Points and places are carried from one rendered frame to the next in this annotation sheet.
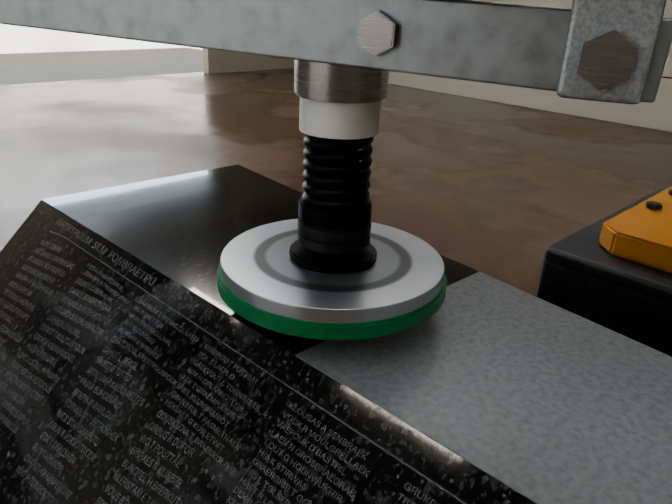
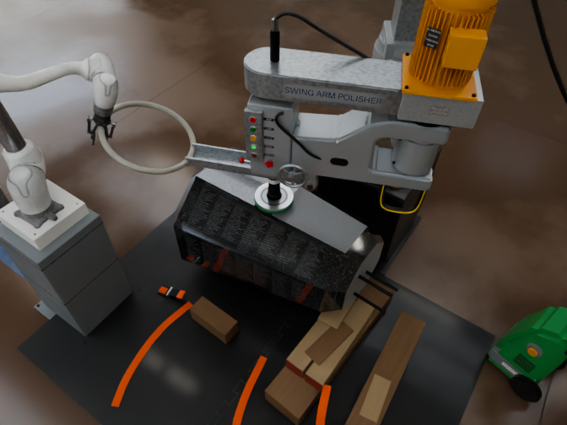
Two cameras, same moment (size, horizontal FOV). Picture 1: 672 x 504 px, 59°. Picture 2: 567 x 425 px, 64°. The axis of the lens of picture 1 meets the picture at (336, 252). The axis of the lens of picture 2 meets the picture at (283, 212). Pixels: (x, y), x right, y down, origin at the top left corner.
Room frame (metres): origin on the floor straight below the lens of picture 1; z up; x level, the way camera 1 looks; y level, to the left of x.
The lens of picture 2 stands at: (-1.18, 0.26, 2.69)
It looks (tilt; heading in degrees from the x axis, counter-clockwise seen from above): 48 degrees down; 349
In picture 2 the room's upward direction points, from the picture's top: 2 degrees clockwise
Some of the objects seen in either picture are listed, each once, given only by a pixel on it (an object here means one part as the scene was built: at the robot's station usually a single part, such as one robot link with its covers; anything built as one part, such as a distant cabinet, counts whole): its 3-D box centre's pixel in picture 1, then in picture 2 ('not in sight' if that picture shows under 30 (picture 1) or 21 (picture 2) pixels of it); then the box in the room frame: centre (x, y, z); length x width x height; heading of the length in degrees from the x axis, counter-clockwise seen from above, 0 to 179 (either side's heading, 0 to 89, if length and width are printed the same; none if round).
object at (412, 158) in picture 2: not in sight; (415, 147); (0.30, -0.62, 1.34); 0.19 x 0.19 x 0.20
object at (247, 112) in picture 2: not in sight; (254, 136); (0.44, 0.11, 1.37); 0.08 x 0.03 x 0.28; 70
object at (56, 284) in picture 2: not in sight; (70, 264); (0.59, 1.23, 0.40); 0.50 x 0.50 x 0.80; 47
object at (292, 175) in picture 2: not in sight; (294, 170); (0.37, -0.07, 1.20); 0.15 x 0.10 x 0.15; 70
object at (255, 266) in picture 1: (332, 261); (273, 196); (0.53, 0.00, 0.87); 0.21 x 0.21 x 0.01
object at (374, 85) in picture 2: not in sight; (356, 87); (0.41, -0.33, 1.62); 0.96 x 0.25 x 0.17; 70
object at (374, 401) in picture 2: not in sight; (375, 397); (-0.38, -0.43, 0.13); 0.25 x 0.10 x 0.01; 144
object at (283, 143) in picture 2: not in sight; (290, 134); (0.50, -0.07, 1.32); 0.36 x 0.22 x 0.45; 70
